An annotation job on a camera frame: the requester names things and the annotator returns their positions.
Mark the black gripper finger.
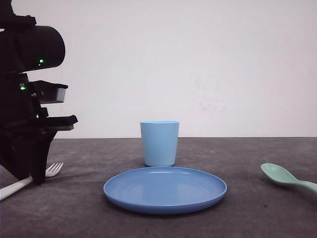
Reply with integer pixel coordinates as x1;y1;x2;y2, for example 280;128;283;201
0;131;56;185

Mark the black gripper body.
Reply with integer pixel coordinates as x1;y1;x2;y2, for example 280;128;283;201
0;73;78;134

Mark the white plastic fork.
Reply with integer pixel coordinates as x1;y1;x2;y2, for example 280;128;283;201
0;163;64;201

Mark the light blue plastic cup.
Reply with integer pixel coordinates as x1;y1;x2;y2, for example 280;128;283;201
140;120;179;167

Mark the mint green plastic spoon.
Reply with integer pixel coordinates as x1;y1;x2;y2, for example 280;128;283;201
261;163;317;193

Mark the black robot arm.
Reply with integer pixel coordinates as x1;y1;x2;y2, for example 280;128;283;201
0;0;78;184

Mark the blue plastic plate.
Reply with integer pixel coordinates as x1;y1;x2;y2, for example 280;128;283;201
103;167;227;215

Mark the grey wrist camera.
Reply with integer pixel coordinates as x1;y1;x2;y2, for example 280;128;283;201
31;80;68;104

